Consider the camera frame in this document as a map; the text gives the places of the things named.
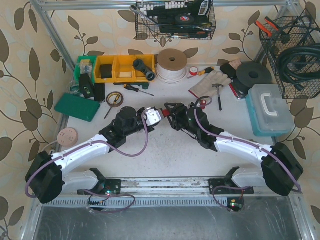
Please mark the beige work glove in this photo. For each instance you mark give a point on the beige work glove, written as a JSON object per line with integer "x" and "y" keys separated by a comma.
{"x": 205, "y": 86}

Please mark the brown tape roll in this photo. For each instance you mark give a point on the brown tape roll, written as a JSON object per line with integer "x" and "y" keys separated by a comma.
{"x": 120, "y": 101}

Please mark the small yellow black screwdriver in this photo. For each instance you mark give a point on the small yellow black screwdriver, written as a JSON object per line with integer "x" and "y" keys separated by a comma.
{"x": 112, "y": 101}

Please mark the yellow parts bin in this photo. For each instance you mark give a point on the yellow parts bin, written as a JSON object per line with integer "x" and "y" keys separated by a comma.
{"x": 122, "y": 68}

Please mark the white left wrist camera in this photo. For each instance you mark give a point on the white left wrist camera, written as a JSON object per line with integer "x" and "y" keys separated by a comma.
{"x": 152, "y": 116}

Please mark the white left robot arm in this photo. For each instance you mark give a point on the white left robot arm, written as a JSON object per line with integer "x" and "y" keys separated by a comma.
{"x": 51, "y": 175}

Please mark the black flathead screwdriver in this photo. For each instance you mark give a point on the black flathead screwdriver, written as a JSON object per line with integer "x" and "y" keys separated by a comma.
{"x": 135, "y": 89}

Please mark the pink round power strip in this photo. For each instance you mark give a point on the pink round power strip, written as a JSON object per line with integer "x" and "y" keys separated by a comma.
{"x": 67, "y": 137}

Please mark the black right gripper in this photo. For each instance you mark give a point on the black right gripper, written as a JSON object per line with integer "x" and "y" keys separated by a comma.
{"x": 176, "y": 116}

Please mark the black wire basket right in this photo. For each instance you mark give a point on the black wire basket right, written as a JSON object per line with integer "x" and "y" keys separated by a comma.
{"x": 294, "y": 56}

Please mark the red white tape roll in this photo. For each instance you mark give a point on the red white tape roll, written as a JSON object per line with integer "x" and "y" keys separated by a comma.
{"x": 193, "y": 71}

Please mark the black wire basket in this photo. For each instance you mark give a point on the black wire basket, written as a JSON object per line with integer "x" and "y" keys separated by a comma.
{"x": 164, "y": 21}
{"x": 294, "y": 56}

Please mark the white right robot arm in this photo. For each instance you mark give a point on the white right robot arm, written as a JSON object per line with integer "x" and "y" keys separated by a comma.
{"x": 279, "y": 169}

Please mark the green parts bin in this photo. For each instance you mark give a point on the green parts bin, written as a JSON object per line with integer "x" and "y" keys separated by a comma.
{"x": 85, "y": 65}

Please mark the grey pipe fitting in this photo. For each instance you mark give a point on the grey pipe fitting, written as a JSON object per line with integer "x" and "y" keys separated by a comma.
{"x": 140, "y": 66}

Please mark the clear blue storage box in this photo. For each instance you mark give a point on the clear blue storage box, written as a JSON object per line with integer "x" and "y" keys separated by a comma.
{"x": 268, "y": 112}

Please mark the black battery charger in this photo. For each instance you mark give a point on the black battery charger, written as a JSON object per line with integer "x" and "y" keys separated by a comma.
{"x": 86, "y": 87}

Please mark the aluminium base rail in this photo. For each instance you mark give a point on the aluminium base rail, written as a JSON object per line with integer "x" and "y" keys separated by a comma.
{"x": 168, "y": 192}

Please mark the white cable spool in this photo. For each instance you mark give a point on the white cable spool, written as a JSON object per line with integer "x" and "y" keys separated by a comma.
{"x": 171, "y": 66}

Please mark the black wire basket centre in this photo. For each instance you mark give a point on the black wire basket centre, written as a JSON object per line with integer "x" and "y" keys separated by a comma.
{"x": 164, "y": 21}

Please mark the orange handled pliers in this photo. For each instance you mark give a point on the orange handled pliers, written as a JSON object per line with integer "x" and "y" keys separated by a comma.
{"x": 269, "y": 23}

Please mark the black round disc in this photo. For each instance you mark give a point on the black round disc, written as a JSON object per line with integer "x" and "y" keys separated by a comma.
{"x": 249, "y": 74}

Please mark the large red spring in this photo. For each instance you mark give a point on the large red spring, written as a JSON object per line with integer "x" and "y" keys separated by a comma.
{"x": 203, "y": 104}
{"x": 166, "y": 113}

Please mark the black sanding block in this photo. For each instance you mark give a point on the black sanding block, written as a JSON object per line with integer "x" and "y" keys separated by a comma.
{"x": 229, "y": 71}

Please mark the black handled hammer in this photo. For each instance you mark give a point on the black handled hammer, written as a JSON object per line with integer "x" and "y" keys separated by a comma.
{"x": 218, "y": 87}

